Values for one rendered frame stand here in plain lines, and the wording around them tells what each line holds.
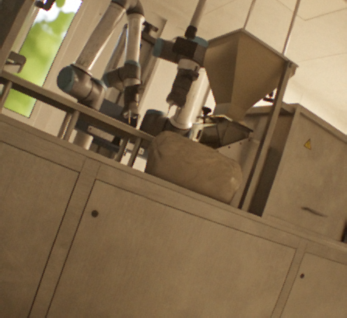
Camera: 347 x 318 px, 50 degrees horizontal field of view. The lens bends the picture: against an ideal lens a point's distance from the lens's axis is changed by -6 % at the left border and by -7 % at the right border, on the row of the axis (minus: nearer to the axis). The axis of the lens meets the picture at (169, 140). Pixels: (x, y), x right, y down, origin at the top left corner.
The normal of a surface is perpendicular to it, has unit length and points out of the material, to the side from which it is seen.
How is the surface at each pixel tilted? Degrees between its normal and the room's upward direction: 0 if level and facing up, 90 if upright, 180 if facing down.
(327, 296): 90
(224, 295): 90
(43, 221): 90
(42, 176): 90
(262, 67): 114
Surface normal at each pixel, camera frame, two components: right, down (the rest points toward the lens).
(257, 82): 0.25, 0.40
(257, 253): 0.42, 0.02
